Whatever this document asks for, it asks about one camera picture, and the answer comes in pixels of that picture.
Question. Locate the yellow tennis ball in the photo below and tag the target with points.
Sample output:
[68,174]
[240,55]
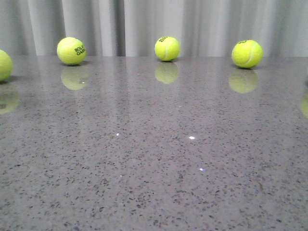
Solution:
[247,53]
[167,48]
[6,65]

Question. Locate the grey pleated curtain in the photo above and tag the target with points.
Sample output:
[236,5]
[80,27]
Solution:
[204,28]

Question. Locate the yellow tennis ball Roland Garros print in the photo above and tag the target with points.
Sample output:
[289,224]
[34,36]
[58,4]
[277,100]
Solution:
[71,51]

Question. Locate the far left yellow tennis ball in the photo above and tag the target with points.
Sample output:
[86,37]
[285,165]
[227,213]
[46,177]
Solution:
[6,65]

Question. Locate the right yellow tennis ball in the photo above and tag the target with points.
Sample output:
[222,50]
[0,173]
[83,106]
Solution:
[247,53]

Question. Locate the centre yellow tennis ball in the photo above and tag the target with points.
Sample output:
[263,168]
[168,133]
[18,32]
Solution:
[167,48]

